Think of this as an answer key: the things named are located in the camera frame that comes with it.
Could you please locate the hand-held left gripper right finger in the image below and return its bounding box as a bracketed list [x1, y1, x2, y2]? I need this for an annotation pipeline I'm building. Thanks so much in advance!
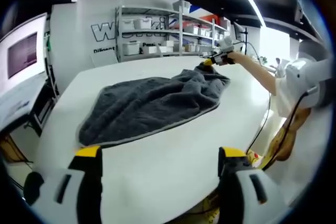
[217, 146, 291, 224]

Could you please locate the white lettered partition panel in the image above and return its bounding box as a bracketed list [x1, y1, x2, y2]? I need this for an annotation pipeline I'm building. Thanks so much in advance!
[51, 0, 184, 78]

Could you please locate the black chair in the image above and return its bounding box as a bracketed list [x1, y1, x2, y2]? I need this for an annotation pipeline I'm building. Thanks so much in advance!
[23, 171, 46, 206]

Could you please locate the large display screen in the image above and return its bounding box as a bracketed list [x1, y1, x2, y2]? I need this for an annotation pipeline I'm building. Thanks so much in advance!
[0, 13, 48, 96]

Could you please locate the white worn chest device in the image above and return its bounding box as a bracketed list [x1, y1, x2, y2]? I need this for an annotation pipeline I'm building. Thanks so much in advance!
[285, 55, 336, 111]

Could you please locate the thin black cable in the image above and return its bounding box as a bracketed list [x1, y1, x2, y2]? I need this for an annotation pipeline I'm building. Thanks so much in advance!
[246, 99, 271, 154]

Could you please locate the white table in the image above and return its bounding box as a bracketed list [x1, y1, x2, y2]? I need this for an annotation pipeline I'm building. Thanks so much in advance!
[33, 54, 272, 224]

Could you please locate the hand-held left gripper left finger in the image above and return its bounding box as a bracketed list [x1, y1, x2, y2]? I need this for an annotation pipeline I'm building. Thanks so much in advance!
[27, 144, 103, 224]

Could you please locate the grey metal shelving rack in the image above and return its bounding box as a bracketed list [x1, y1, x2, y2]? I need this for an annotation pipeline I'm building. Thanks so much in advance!
[114, 5, 232, 63]

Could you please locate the group of white storage boxes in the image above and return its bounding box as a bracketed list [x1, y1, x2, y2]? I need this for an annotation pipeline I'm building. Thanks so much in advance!
[122, 0, 229, 54]

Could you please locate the white standing desk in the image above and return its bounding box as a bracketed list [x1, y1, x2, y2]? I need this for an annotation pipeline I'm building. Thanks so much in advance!
[0, 76, 57, 135]

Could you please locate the black monitor on stand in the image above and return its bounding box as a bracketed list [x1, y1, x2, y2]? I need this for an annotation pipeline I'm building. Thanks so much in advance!
[233, 21, 249, 53]

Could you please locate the grey towel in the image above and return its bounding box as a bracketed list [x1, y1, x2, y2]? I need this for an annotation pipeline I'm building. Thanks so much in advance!
[77, 68, 232, 149]

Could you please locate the black equipment rack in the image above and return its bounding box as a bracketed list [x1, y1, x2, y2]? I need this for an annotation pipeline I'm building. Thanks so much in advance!
[43, 32, 60, 99]

